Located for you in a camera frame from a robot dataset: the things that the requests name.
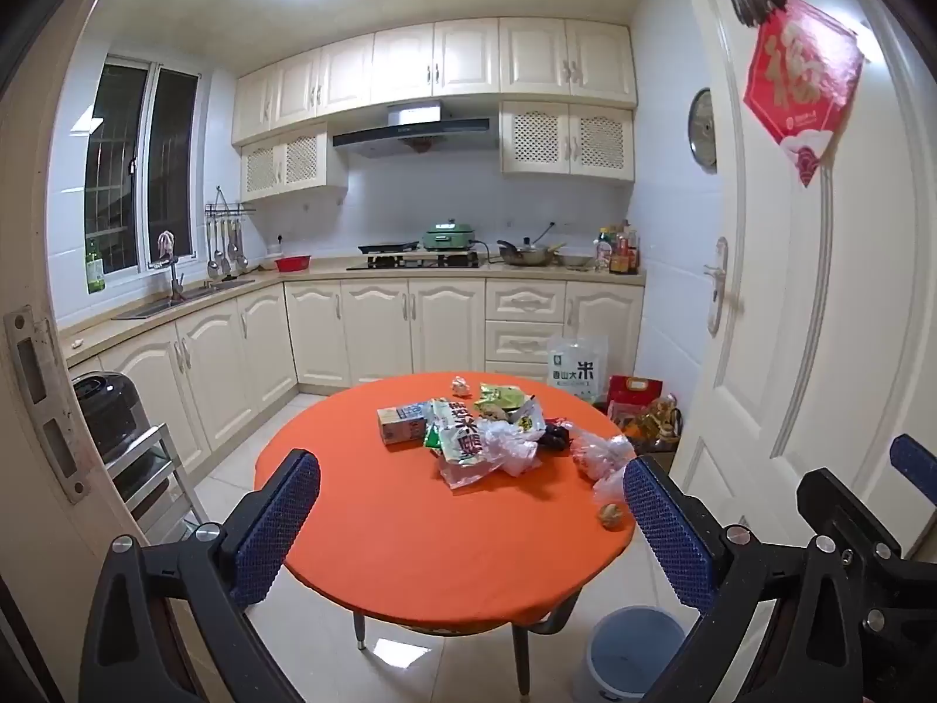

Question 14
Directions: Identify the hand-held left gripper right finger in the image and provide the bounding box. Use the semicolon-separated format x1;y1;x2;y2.
622;454;861;703

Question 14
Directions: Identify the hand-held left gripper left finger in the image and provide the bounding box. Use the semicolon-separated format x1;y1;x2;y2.
79;446;323;703

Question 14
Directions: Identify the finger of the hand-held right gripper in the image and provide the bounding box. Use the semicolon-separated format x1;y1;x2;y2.
798;467;901;561
891;434;937;510

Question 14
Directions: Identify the blue plastic waste bin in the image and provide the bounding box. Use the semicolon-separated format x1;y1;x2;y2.
573;605;689;703

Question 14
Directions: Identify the red white snack wrapper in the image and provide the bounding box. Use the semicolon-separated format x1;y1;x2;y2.
425;397;488;464

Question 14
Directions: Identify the white plastic bag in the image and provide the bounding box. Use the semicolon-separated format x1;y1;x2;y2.
591;465;632;506

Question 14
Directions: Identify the plastic bag with red contents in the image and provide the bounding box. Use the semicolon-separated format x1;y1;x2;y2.
571;432;634;480

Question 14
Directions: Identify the cardboard box with oil bottles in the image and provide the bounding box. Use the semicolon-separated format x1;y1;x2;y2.
611;395;685;455

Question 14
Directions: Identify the round orange table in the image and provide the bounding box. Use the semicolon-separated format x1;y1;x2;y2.
254;372;637;700

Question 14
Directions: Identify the red gift bag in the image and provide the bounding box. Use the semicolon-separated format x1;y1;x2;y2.
606;375;664;418

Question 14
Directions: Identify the milk carton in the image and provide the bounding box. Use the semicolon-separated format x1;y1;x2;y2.
377;401;432;449

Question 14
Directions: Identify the clear plastic bag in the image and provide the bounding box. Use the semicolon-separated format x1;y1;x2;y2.
439;417;546;490

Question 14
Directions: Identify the clear rice bag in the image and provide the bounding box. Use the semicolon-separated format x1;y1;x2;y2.
548;335;610;405

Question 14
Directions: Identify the black kitchen appliance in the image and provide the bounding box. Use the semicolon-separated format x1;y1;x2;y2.
71;372;140;466

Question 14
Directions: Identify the metal door strike plate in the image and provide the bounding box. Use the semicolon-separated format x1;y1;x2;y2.
4;305;87;505

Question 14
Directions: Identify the green snack packet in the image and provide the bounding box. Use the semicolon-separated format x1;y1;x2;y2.
474;383;532;415

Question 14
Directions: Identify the row of cream base cabinets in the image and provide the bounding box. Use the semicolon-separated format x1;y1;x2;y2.
66;278;647;484

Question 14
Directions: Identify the white panel door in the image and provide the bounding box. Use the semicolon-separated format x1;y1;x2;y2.
669;0;937;558

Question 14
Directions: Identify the steel kitchen sink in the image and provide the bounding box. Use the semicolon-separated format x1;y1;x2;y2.
113;277;256;321

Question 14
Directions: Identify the cluster of condiment bottles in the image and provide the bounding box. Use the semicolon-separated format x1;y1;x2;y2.
594;220;641;275

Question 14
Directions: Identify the hanging utensil rack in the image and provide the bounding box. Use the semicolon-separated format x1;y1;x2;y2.
203;185;257;279

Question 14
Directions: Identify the gas stove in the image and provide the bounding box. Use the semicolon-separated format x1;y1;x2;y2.
346;250;480;271

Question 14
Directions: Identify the steel wok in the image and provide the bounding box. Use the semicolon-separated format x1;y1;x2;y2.
498;230;561;267

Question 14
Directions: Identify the green electric cooking pot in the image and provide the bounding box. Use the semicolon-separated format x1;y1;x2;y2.
422;218;480;250

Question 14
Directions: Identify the cream lattice door cabinet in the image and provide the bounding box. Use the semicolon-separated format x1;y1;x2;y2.
240;123;348;202
500;101;637;180

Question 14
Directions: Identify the kitchen window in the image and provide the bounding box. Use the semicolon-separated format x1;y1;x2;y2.
82;53;202;275

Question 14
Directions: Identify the hanging steel pot lid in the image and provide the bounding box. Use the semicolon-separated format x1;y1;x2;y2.
688;88;714;173

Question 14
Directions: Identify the red paper door decoration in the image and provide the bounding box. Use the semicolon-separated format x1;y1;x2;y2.
743;0;865;187

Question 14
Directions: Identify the black range hood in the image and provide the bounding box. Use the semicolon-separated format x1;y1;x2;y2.
333;101;493;158

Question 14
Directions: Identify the metal door handle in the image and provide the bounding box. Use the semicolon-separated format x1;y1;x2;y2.
703;236;733;330

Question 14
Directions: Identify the white door frame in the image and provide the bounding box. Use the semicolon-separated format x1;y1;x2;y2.
0;0;148;550

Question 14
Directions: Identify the row of cream wall cabinets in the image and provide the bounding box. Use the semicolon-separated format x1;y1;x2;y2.
230;16;638;148

